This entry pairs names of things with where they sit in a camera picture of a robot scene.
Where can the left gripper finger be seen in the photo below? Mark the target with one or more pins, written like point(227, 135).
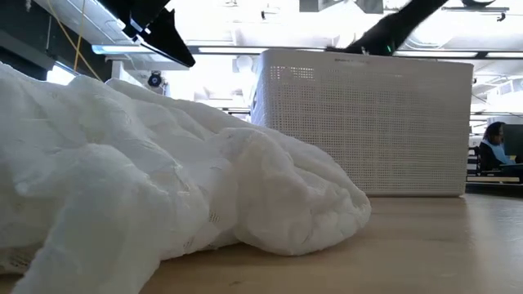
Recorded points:
point(167, 38)

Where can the white lace garment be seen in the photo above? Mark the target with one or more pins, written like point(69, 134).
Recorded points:
point(122, 183)

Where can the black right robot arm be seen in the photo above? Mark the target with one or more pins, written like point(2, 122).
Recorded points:
point(392, 28)

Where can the white overhead light panel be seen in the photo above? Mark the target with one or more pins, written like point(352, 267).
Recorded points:
point(312, 5)

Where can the white perforated laundry basket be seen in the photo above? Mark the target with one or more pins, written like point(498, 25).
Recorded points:
point(388, 134)

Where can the person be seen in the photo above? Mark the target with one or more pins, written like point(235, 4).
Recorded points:
point(490, 153)

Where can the background desk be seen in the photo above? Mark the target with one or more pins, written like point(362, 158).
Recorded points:
point(490, 179)

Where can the dark computer monitor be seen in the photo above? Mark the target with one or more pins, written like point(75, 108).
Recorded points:
point(514, 141)

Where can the round black security camera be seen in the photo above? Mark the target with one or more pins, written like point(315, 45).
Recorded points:
point(155, 79)

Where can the frame beam with light strips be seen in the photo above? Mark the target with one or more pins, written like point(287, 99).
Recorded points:
point(229, 50)

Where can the window with dark frame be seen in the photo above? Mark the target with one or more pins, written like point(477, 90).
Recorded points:
point(61, 75)

